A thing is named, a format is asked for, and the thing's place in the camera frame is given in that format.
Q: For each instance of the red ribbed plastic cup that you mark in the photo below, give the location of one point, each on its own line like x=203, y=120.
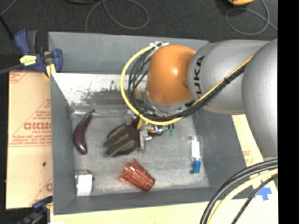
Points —
x=137, y=175

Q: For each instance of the white box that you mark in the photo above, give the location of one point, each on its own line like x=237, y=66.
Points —
x=84, y=183

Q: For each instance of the clear spray bottle blue cap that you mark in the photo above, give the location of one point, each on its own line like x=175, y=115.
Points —
x=195, y=148

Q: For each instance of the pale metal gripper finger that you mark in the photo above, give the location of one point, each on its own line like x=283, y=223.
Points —
x=142, y=144
x=148, y=135

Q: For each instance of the purple toy eggplant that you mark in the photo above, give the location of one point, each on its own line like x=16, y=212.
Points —
x=80, y=136

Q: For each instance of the grey metal bin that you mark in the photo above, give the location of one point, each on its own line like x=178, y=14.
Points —
x=163, y=167

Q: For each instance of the brown glove with olive stripes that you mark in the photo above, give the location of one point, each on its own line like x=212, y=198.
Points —
x=122, y=140

